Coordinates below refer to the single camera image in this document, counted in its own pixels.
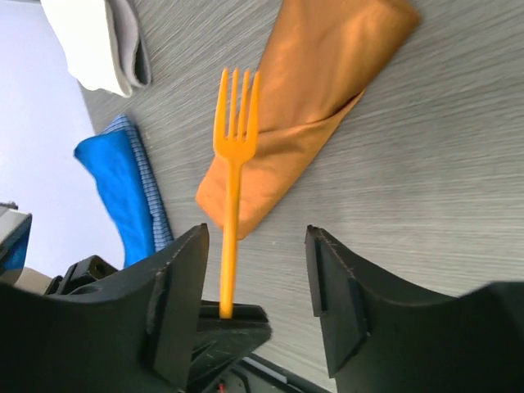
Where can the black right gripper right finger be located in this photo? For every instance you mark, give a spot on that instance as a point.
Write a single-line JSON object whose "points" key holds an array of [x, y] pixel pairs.
{"points": [[382, 333]]}

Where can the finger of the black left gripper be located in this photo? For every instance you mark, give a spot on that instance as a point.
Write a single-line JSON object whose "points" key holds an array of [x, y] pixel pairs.
{"points": [[222, 343]]}

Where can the orange satin napkin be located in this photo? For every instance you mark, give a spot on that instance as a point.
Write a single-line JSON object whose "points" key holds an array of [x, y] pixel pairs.
{"points": [[318, 60]]}

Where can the blue towel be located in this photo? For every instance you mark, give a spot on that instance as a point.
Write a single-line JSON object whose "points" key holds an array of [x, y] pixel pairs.
{"points": [[109, 158]]}

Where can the white cloth cap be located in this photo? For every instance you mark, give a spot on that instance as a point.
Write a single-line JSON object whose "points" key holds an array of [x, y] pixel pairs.
{"points": [[103, 44]]}

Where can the orange plastic fork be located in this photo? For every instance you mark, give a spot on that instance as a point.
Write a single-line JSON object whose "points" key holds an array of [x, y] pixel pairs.
{"points": [[236, 130]]}

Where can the blue checkered cloth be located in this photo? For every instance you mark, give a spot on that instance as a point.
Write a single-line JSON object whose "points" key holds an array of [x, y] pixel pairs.
{"points": [[162, 233]]}

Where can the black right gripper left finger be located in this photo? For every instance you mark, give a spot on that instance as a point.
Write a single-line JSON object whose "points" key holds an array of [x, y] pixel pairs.
{"points": [[132, 331]]}

